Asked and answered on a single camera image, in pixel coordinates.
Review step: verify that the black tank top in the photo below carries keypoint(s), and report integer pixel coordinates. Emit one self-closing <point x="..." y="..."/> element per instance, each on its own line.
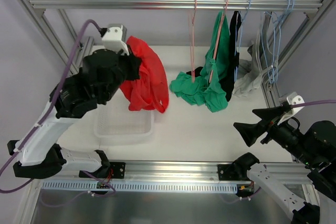
<point x="227" y="83"/>

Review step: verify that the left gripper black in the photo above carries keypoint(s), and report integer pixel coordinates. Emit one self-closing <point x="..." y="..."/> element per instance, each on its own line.
<point x="132" y="64"/>

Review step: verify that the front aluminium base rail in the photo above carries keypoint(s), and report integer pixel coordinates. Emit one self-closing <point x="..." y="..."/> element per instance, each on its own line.
<point x="169" y="171"/>

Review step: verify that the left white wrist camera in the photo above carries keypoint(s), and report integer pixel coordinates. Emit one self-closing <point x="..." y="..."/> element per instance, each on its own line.
<point x="113" y="38"/>

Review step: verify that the green tank top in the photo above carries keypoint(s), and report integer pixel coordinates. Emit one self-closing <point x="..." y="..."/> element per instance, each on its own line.
<point x="207" y="89"/>

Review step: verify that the pink hanger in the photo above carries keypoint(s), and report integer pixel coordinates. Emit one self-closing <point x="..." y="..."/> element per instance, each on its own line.
<point x="191" y="30"/>
<point x="219" y="30"/>

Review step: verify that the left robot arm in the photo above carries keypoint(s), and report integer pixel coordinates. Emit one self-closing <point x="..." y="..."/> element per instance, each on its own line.
<point x="38" y="154"/>

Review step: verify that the red tank top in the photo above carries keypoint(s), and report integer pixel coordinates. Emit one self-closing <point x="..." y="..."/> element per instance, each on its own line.
<point x="150" y="91"/>

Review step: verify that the white slotted cable duct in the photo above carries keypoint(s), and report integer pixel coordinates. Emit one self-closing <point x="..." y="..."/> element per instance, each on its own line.
<point x="158" y="187"/>

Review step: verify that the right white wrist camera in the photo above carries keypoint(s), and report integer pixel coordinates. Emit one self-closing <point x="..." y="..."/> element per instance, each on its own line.
<point x="290" y="100"/>

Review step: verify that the blue hanger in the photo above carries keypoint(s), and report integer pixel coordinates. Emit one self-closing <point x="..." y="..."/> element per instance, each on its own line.
<point x="270" y="39"/>
<point x="240" y="37"/>
<point x="277" y="21"/>

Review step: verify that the grey tank top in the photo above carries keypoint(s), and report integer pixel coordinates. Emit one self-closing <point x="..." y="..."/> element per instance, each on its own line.
<point x="259" y="67"/>

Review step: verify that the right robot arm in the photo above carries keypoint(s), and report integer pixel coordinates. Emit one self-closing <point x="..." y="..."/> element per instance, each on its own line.
<point x="314" y="149"/>

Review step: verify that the aluminium hanging rail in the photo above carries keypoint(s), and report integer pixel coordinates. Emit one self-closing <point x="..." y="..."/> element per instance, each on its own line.
<point x="307" y="6"/>

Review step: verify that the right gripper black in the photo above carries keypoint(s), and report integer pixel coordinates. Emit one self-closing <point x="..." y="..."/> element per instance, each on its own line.
<point x="269" y="127"/>

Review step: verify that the white plastic basket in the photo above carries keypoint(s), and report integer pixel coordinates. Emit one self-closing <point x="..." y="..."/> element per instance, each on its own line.
<point x="115" y="124"/>

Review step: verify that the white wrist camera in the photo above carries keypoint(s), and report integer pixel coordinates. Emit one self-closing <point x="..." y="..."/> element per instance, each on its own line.
<point x="290" y="100"/>
<point x="113" y="38"/>

